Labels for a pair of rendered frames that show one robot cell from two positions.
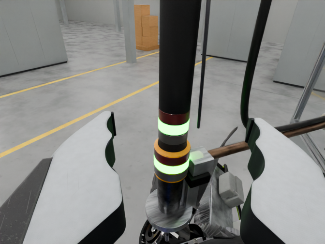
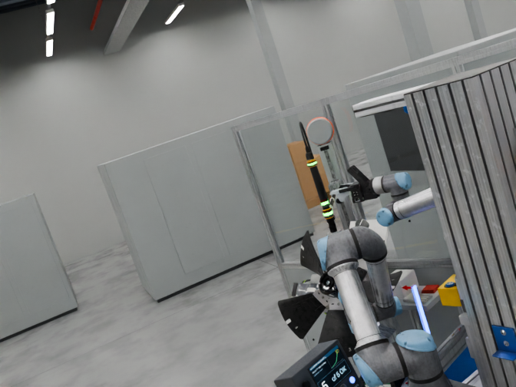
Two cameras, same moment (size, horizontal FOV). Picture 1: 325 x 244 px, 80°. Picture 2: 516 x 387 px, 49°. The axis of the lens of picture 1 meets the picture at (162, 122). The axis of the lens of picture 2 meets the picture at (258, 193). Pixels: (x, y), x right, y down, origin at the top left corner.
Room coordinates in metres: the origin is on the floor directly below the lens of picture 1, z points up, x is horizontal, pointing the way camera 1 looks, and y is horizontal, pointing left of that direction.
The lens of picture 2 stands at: (-1.15, 2.26, 2.14)
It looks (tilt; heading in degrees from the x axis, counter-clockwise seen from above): 8 degrees down; 307
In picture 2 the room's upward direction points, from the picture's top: 19 degrees counter-clockwise
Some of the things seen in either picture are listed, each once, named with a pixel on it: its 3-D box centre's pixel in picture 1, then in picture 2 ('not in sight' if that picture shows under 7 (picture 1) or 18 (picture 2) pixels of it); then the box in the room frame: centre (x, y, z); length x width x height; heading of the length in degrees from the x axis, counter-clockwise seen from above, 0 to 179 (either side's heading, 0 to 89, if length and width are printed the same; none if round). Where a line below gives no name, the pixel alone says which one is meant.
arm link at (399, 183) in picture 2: not in sight; (396, 183); (-0.19, 0.00, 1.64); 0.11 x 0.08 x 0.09; 177
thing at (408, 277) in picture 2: not in sight; (398, 283); (0.24, -0.62, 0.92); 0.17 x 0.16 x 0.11; 77
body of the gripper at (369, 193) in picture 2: not in sight; (364, 190); (-0.04, 0.00, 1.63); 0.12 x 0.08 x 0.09; 177
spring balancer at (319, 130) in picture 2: not in sight; (319, 130); (0.46, -0.68, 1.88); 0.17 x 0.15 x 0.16; 167
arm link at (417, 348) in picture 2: not in sight; (416, 352); (-0.36, 0.65, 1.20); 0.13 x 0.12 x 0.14; 35
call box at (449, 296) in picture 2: not in sight; (458, 291); (-0.23, -0.22, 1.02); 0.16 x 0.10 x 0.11; 77
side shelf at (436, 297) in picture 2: not in sight; (409, 297); (0.17, -0.57, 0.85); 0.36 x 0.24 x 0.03; 167
